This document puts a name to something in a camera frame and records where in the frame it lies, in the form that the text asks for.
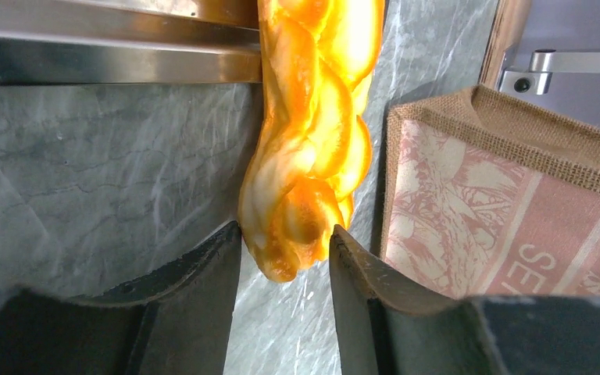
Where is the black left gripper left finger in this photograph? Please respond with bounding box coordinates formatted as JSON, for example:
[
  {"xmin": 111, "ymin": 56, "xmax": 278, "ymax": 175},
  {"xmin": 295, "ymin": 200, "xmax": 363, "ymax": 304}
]
[{"xmin": 0, "ymin": 222, "xmax": 241, "ymax": 374}]

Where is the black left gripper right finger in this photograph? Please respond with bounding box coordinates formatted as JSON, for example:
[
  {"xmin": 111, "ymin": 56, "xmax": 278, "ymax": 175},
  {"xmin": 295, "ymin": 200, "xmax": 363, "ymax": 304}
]
[{"xmin": 329, "ymin": 227, "xmax": 600, "ymax": 374}]

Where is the burlap grocery bag pink print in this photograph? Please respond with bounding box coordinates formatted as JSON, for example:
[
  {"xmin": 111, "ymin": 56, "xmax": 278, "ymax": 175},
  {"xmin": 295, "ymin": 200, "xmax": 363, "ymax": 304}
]
[{"xmin": 380, "ymin": 86, "xmax": 600, "ymax": 298}]

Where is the orange braided bread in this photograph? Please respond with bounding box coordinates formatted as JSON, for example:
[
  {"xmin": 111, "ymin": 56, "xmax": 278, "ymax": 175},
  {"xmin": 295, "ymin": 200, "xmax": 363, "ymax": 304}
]
[{"xmin": 237, "ymin": 0, "xmax": 385, "ymax": 283}]

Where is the silver metal tray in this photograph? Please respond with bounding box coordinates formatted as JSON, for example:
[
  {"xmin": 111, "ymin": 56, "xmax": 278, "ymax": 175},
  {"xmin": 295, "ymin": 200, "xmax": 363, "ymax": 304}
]
[{"xmin": 0, "ymin": 0, "xmax": 262, "ymax": 86}]

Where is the wooden board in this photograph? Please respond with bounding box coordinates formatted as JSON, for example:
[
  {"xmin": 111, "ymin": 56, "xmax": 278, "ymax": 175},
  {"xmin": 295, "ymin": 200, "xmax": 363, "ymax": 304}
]
[{"xmin": 479, "ymin": 0, "xmax": 533, "ymax": 89}]

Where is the blue grey network switch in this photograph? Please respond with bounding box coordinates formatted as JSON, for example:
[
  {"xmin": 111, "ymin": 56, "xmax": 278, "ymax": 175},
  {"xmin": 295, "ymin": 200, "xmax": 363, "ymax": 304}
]
[{"xmin": 495, "ymin": 1, "xmax": 600, "ymax": 127}]

